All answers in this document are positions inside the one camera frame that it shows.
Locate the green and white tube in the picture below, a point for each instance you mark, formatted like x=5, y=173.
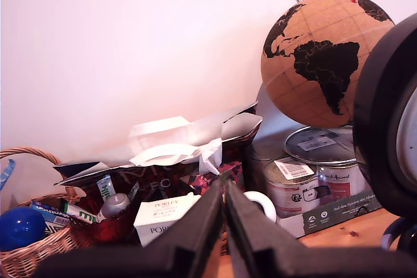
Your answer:
x=78, y=214

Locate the white tin with red label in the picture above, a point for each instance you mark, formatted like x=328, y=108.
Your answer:
x=342, y=182

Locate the dark floral patterned box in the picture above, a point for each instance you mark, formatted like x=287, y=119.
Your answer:
x=228, y=172

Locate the small tin with barcode label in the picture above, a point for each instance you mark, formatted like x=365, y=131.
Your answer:
x=286, y=187

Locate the blue ball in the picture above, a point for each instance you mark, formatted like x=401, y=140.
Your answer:
x=20, y=227

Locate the silver round grinder top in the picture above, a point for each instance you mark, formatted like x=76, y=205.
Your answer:
x=114, y=205

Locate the dark red gift bag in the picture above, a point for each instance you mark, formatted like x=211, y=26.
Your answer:
x=156, y=174

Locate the blue ribbon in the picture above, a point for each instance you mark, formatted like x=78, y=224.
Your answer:
x=7, y=174

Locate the large tin with clear lid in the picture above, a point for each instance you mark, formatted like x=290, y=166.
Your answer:
x=322, y=146

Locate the green and white sachet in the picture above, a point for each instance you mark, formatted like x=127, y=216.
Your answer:
x=107, y=188

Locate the white Porlex box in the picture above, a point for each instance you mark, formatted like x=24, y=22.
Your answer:
x=159, y=216

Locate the blue and white small box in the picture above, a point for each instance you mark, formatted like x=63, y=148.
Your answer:
x=49, y=216

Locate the white tissue paper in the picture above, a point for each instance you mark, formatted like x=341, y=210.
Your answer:
x=182, y=152

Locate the cork globe with black continents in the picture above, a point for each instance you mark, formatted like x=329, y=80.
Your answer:
x=312, y=60

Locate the wicker basket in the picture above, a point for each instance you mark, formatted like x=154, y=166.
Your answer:
x=32, y=252

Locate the grey-green cardboard tray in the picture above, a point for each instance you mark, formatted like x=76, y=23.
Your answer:
x=329, y=217

